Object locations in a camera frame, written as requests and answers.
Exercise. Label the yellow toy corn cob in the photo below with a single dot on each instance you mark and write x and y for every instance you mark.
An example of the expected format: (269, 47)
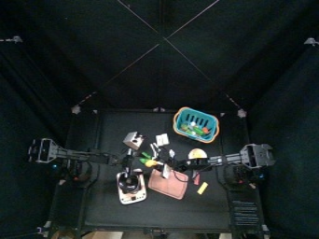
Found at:
(151, 162)

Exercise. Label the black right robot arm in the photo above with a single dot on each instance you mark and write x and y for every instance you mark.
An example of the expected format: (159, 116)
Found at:
(233, 159)

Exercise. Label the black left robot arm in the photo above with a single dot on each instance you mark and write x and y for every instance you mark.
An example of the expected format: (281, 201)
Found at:
(83, 154)

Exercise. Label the green toy corn husk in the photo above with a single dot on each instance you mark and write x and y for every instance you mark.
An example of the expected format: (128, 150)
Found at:
(143, 160)

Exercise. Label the yellow toy corn slice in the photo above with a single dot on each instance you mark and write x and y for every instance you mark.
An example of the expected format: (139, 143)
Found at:
(202, 153)

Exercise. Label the green toy vegetable piece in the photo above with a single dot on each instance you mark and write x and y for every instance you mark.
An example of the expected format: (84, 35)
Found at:
(146, 154)

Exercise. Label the white flat toy piece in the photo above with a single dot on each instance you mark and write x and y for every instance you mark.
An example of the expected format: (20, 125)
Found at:
(166, 171)

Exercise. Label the small white toy piece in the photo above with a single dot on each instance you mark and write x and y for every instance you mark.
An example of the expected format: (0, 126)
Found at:
(171, 153)

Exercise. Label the red toy piece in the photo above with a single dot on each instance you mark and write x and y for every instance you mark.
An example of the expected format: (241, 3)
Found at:
(197, 179)

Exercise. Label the gray speckled block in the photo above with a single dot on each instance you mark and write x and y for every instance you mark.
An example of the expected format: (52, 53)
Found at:
(132, 140)

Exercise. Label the pink rectangular plastic tray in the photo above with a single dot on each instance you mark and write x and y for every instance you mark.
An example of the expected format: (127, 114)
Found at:
(170, 187)

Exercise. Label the black toy pot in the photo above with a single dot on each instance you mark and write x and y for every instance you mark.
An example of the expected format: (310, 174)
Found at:
(130, 184)

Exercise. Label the yellow rectangular toy block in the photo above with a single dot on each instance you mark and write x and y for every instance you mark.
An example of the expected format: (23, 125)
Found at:
(202, 188)

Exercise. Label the orange red toy vegetable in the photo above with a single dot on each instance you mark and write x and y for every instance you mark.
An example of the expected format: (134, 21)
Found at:
(205, 129)

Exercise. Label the white plastic toy board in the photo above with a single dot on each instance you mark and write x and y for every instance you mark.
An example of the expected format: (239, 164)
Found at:
(124, 199)

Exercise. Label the teal basket with orange rim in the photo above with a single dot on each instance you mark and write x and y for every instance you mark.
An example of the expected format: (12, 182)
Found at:
(181, 123)

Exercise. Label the white toy egg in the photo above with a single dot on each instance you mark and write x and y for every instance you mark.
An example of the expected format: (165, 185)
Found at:
(193, 123)

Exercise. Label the white printed warning label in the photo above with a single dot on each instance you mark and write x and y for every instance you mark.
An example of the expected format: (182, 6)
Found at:
(245, 211)

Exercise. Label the silver frame corner bracket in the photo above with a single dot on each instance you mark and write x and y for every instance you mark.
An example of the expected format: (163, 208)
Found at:
(75, 109)
(15, 39)
(310, 41)
(158, 109)
(242, 112)

